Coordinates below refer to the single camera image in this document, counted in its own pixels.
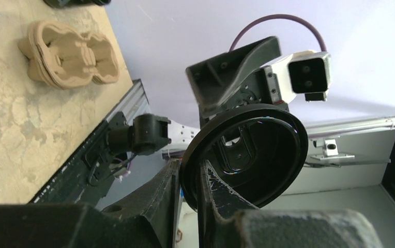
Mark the black cup lid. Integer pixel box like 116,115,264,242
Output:
179,103,309,210

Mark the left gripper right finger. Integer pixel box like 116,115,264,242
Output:
197,161,383,247

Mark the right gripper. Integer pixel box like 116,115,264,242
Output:
186,36,289,128

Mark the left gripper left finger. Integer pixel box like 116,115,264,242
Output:
0,160,180,247

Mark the black paper cup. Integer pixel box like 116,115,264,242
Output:
43,0,111,9

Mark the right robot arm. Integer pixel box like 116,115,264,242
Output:
106,36,295,155

